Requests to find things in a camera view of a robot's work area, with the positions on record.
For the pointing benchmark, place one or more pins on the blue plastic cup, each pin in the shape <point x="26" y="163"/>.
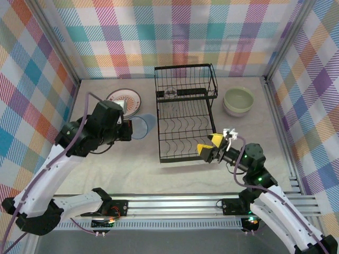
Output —
<point x="148" y="121"/>

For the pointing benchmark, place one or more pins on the butterfly pattern plate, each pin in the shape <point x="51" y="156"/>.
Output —
<point x="133" y="99"/>

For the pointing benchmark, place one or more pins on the purple ceramic bowl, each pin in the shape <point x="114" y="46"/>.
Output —
<point x="234" y="113"/>

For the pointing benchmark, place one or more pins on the green ceramic bowl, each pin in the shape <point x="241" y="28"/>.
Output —
<point x="238" y="99"/>

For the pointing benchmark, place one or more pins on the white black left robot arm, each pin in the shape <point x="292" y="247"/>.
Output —
<point x="53" y="169"/>

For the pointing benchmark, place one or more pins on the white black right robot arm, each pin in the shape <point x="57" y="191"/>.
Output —
<point x="278" y="211"/>

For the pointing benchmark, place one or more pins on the controller board with lights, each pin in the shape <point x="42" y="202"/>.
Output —
<point x="251" y="222"/>
<point x="103" y="224"/>

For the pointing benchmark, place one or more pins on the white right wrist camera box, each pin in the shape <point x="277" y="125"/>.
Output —
<point x="229" y="133"/>

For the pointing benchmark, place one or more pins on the aluminium side rail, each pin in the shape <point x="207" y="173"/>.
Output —
<point x="73" y="103"/>
<point x="275" y="113"/>

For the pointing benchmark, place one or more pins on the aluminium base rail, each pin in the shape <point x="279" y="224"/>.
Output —
<point x="172" y="209"/>

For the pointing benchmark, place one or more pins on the aluminium frame post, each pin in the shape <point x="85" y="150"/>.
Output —
<point x="59" y="45"/>
<point x="287" y="39"/>

